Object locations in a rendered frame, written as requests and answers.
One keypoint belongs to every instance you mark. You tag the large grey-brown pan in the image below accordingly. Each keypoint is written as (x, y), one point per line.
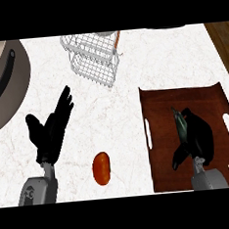
(2, 83)

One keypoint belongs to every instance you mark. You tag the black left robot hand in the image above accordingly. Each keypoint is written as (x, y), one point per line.
(52, 130)

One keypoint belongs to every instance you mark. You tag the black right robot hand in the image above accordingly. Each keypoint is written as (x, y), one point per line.
(200, 135)

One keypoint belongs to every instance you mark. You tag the dark green eggplant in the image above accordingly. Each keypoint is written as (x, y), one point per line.
(180, 127)

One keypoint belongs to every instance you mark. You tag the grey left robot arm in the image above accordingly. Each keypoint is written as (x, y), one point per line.
(39, 188)

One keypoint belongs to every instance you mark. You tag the orange-red tomato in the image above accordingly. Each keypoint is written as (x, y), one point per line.
(101, 168)

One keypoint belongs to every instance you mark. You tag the brown wooden tray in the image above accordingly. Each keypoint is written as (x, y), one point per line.
(190, 136)

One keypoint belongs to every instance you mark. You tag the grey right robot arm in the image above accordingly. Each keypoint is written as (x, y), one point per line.
(207, 177)

